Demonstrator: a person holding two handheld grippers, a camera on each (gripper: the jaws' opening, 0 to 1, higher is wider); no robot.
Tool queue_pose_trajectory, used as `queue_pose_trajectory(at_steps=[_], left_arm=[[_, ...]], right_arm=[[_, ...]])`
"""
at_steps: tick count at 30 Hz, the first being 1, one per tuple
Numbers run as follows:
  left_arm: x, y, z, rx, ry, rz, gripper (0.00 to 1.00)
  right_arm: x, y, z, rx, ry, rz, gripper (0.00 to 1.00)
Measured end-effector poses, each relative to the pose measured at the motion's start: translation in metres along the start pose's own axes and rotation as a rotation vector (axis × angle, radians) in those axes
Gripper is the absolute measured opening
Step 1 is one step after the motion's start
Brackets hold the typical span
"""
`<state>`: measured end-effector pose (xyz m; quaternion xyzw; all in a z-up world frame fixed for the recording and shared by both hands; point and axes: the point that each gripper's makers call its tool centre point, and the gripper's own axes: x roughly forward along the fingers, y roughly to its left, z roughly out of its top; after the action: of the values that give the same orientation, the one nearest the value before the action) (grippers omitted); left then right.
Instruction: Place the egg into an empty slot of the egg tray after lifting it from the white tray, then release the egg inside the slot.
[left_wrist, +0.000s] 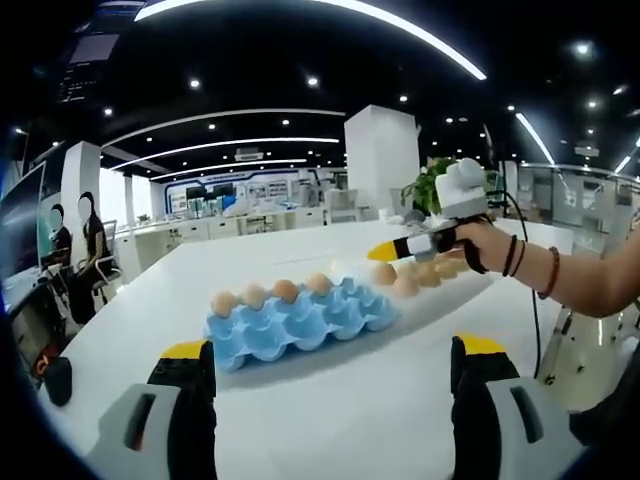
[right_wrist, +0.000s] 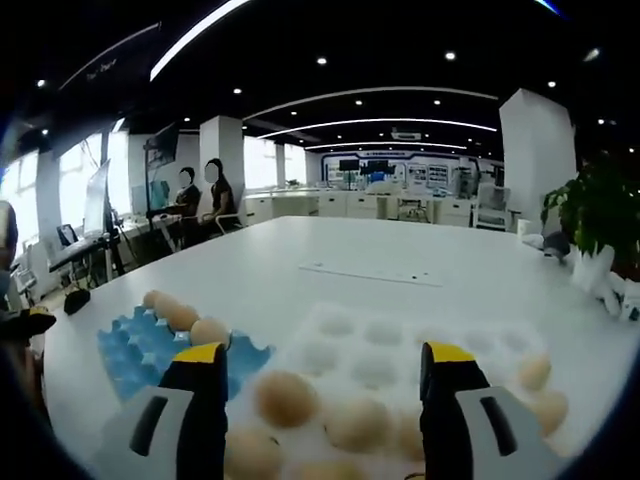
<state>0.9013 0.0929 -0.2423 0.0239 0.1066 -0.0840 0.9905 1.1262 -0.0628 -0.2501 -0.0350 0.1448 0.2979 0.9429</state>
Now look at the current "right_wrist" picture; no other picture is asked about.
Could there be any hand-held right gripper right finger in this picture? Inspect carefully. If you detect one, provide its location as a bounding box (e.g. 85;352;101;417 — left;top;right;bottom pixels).
418;341;566;480

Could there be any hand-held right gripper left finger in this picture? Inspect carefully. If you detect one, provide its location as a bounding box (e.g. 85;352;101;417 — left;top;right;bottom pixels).
94;341;230;480

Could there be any blue egg tray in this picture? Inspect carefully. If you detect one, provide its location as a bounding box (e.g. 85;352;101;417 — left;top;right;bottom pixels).
96;304;277;401

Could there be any cluster of brown eggs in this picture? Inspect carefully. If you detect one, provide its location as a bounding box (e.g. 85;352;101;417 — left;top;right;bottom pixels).
224;352;571;480

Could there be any white foam egg holder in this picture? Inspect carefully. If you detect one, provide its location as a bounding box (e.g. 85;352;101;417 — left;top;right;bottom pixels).
224;299;566;480

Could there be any black cloth pouch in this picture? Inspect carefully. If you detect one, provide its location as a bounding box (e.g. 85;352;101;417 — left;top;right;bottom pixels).
63;287;92;316

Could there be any person's own upper body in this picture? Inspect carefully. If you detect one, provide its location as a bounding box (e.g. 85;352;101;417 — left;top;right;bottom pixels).
0;199;49;451

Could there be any black desk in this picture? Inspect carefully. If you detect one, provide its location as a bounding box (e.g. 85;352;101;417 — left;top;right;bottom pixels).
49;234;119;266

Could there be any large curved monitor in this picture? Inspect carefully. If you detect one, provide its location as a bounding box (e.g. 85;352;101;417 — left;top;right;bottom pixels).
82;158;112;236

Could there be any white crumpled paper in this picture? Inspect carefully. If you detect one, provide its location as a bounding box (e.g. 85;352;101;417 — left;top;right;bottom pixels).
597;277;626;316

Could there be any grey bag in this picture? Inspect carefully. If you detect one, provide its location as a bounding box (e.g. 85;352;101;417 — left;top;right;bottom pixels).
542;232;572;264

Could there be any black screen on stand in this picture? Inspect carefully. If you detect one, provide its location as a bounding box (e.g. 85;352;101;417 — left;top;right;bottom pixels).
144;122;180;164

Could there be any white mesh office chair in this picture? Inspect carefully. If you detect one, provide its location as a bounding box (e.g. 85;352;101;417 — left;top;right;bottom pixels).
474;182;516;231

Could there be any row of white cabinets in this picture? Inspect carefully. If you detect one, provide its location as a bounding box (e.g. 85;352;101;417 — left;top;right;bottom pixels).
244;189;476;226

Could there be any green leafy plant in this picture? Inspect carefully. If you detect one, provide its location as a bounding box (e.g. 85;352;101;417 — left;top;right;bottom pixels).
542;159;640;261

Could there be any black hanging display panel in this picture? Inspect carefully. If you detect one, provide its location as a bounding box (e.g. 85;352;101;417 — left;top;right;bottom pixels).
58;20;164;116

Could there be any long curved ceiling light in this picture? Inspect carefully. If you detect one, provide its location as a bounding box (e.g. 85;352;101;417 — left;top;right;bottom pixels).
149;0;251;84

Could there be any group of round ceiling spotlights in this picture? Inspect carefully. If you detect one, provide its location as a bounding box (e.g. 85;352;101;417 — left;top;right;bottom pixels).
34;49;609;126

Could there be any blue lit display wall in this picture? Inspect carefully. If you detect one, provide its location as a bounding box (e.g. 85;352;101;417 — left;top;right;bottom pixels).
319;149;481;189

